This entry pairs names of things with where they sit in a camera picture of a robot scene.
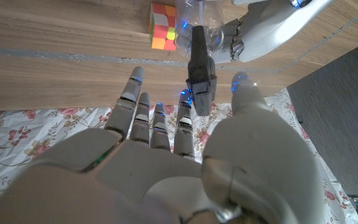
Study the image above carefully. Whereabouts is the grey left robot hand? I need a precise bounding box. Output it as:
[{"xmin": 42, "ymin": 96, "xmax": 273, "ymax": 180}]
[{"xmin": 175, "ymin": 0, "xmax": 335, "ymax": 65}]

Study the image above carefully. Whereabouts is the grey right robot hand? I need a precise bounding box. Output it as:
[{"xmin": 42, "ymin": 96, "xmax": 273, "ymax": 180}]
[{"xmin": 0, "ymin": 66, "xmax": 328, "ymax": 224}]

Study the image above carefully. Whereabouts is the clear plastic spray bottle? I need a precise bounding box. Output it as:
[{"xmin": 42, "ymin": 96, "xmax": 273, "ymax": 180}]
[{"xmin": 174, "ymin": 0, "xmax": 227, "ymax": 63}]

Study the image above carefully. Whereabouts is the black trigger sprayer head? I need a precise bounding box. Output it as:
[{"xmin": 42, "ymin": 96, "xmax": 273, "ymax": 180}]
[{"xmin": 185, "ymin": 25, "xmax": 218, "ymax": 117}]

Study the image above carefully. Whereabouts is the orange yellow red cube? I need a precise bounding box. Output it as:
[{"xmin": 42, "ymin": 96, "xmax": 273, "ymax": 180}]
[{"xmin": 148, "ymin": 2, "xmax": 178, "ymax": 52}]

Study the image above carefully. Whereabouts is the floral print backdrop cloth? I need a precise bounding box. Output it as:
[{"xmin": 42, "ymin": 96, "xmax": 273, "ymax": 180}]
[{"xmin": 0, "ymin": 88, "xmax": 358, "ymax": 224}]

